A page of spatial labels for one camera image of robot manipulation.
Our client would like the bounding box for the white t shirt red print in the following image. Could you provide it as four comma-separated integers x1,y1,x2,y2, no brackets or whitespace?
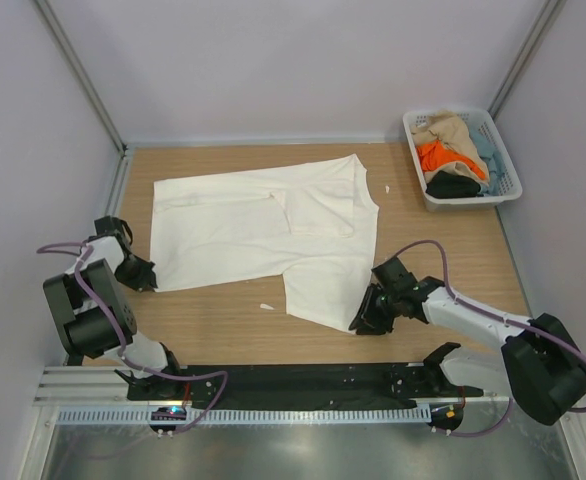
150,154,379,332

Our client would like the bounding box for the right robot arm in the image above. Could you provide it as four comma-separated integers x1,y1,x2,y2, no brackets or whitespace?
349,258,586,425

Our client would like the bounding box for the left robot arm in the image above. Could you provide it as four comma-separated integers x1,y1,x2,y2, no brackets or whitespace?
37,215,183,400

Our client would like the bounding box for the black garment in basket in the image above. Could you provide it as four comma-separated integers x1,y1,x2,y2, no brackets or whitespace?
426,171,481,199

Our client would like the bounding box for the orange garment in basket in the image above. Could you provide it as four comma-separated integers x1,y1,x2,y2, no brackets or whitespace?
416,141,490,184

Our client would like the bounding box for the white plastic basket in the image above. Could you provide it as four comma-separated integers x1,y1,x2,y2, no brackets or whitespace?
403,108,523,212

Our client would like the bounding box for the light blue garment in basket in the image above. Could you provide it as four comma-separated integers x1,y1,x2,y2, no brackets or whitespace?
469,129,505,197

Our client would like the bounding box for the beige garment in basket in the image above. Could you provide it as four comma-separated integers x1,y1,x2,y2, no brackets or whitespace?
409,110,489,173

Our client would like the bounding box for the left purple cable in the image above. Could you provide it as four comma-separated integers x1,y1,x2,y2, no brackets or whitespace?
36,239,229,434

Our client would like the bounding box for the purple cable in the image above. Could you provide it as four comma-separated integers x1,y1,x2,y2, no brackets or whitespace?
36,239,229,434
385,240,586,440

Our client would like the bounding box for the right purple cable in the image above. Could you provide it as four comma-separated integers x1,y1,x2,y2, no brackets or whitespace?
385,240,586,440

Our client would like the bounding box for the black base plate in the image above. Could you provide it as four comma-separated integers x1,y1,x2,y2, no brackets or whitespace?
116,363,483,411

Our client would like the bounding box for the white slotted cable duct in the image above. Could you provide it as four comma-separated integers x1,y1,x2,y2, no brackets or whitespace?
56,405,431,426

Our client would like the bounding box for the aluminium rail frame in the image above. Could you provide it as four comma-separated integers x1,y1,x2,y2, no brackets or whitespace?
32,362,582,404

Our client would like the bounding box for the left corner aluminium post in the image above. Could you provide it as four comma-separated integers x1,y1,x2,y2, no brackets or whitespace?
31,0,127,157

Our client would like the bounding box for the corner aluminium post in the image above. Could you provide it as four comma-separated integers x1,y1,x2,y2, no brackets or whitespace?
31,0,127,157
488,0,567,119

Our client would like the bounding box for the right corner aluminium post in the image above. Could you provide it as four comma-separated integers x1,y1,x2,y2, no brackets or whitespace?
488,0,567,119

